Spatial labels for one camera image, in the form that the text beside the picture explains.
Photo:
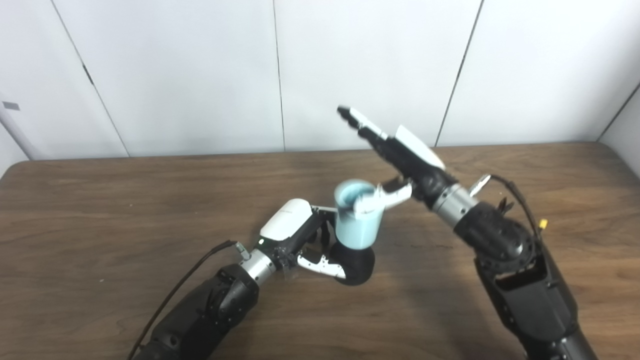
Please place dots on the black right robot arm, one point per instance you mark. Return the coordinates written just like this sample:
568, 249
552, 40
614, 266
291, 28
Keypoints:
530, 290

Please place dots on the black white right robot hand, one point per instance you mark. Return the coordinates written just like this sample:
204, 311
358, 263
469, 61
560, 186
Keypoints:
415, 160

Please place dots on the small grey wall label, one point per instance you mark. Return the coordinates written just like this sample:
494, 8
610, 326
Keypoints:
11, 105

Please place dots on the black wall panel hinge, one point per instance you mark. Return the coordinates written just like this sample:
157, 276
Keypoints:
88, 75

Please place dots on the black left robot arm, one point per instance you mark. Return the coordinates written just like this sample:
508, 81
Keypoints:
210, 310

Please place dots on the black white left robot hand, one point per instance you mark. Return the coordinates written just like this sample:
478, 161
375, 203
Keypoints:
285, 220

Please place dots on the black flared nozzle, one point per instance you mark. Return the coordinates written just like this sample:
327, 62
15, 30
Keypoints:
357, 265

